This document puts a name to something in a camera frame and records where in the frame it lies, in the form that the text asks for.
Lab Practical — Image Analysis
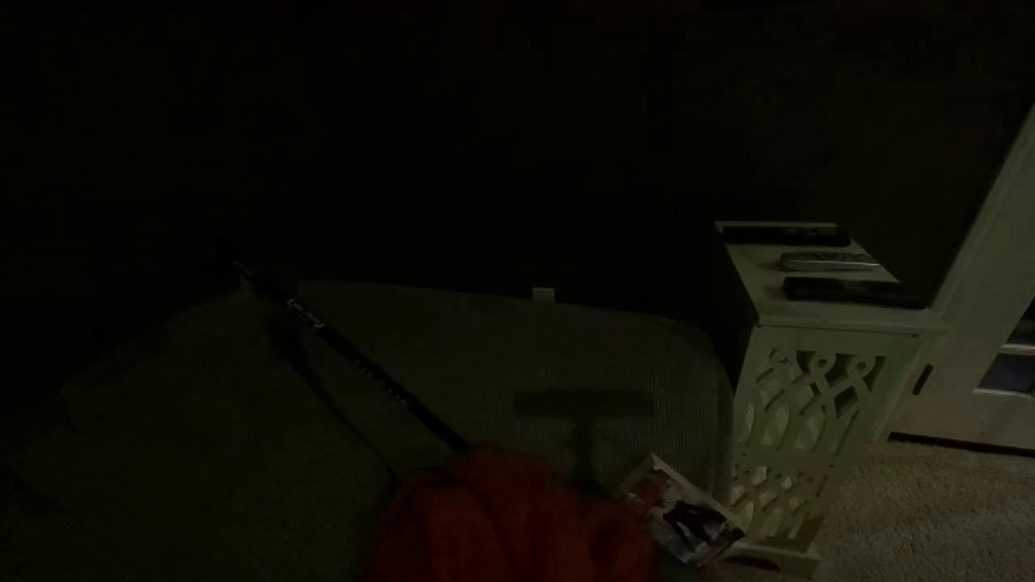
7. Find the grey remote control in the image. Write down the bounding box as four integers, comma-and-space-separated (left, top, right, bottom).
776, 250, 881, 275

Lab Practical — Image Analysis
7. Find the grey upholstered armchair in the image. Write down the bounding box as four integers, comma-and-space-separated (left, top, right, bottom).
0, 278, 747, 582

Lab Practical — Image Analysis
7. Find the black tripod stand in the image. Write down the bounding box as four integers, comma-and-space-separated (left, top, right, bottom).
206, 238, 479, 463

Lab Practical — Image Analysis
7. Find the white lattice side table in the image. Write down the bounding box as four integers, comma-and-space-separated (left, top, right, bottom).
711, 216, 951, 576

